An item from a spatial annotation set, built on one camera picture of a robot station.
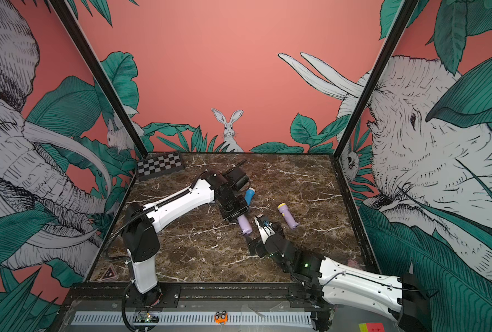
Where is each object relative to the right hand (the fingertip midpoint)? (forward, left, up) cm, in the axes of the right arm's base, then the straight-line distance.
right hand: (255, 227), depth 76 cm
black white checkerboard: (+41, +53, -11) cm, 67 cm away
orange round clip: (-27, +11, -12) cm, 31 cm away
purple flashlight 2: (+14, -14, -14) cm, 24 cm away
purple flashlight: (0, +4, +1) cm, 4 cm away
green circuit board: (-27, +37, -15) cm, 48 cm away
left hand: (+4, +2, 0) cm, 5 cm away
